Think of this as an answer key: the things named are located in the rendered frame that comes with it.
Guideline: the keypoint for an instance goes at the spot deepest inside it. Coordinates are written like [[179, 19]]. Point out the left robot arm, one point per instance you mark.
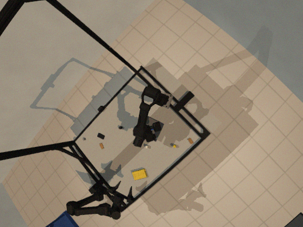
[[141, 128]]

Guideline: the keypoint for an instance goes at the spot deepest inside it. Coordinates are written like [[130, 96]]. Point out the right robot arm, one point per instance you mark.
[[74, 208]]

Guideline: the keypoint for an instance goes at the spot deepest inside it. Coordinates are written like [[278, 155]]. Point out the yellow sponge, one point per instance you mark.
[[139, 174]]

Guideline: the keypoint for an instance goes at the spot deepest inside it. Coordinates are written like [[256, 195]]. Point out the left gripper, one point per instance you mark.
[[156, 126]]

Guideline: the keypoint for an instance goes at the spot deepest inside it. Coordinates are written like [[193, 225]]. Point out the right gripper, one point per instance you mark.
[[129, 198]]

